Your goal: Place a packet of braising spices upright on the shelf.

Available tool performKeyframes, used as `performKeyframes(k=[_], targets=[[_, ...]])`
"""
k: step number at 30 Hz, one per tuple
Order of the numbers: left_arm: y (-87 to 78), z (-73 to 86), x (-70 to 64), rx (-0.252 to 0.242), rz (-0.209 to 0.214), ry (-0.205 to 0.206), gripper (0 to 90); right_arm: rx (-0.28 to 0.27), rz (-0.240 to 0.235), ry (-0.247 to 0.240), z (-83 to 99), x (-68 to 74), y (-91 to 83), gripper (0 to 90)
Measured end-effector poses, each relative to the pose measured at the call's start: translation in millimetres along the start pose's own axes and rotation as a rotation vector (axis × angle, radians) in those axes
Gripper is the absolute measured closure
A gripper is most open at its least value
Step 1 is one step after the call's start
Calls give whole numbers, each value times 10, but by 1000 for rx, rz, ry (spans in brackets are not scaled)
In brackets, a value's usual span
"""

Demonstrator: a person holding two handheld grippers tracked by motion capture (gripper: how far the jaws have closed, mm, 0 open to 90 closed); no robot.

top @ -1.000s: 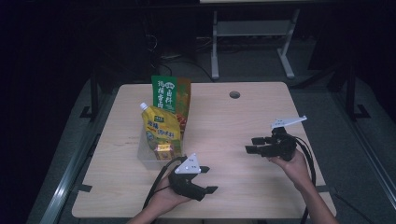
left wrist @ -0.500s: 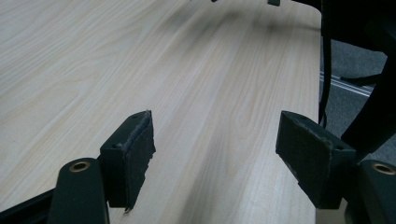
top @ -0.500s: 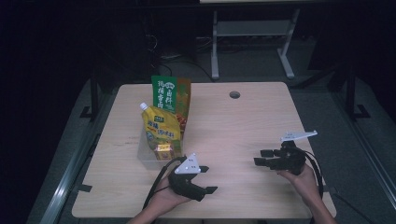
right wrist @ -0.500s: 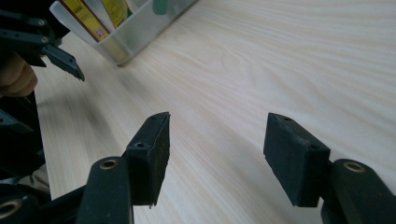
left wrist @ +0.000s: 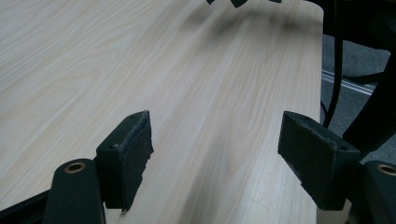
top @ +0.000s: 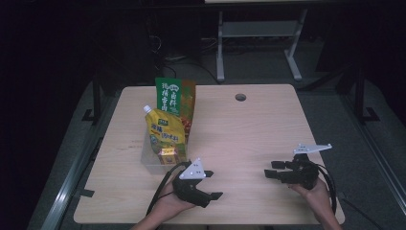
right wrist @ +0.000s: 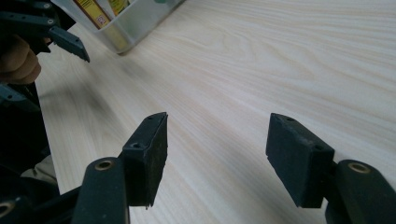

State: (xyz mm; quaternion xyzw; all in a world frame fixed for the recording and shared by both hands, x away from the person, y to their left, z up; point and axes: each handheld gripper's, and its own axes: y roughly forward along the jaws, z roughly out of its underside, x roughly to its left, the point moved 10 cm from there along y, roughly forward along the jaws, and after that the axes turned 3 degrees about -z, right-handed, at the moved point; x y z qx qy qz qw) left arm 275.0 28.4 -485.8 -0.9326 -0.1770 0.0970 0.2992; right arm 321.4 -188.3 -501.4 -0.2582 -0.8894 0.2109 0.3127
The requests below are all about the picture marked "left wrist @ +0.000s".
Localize black cable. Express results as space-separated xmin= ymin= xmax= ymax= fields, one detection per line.
xmin=320 ymin=0 xmax=345 ymax=129

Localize metal floor rail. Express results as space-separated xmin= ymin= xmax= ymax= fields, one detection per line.
xmin=321 ymin=69 xmax=376 ymax=96

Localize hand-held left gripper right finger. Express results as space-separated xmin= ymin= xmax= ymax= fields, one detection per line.
xmin=277 ymin=110 xmax=362 ymax=211

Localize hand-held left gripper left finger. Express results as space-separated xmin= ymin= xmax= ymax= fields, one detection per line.
xmin=95 ymin=110 xmax=155 ymax=213

